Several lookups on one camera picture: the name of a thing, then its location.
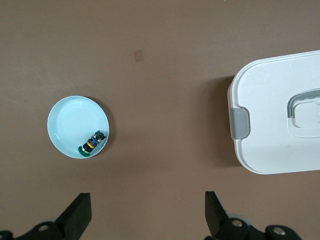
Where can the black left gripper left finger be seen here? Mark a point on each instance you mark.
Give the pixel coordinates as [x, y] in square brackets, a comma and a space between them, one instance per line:
[70, 222]

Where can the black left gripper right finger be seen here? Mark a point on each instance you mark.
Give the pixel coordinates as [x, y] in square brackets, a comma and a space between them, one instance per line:
[220, 225]

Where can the green push-button switch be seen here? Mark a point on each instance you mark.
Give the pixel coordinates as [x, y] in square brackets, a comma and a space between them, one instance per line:
[91, 144]

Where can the light blue round plate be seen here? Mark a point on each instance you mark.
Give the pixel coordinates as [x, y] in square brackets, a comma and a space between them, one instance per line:
[70, 122]

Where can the white lidded storage box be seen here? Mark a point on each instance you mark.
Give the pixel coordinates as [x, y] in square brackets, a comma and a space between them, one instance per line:
[270, 150]

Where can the brown tape patch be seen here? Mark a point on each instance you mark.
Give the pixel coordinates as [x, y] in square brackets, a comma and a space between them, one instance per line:
[138, 55]

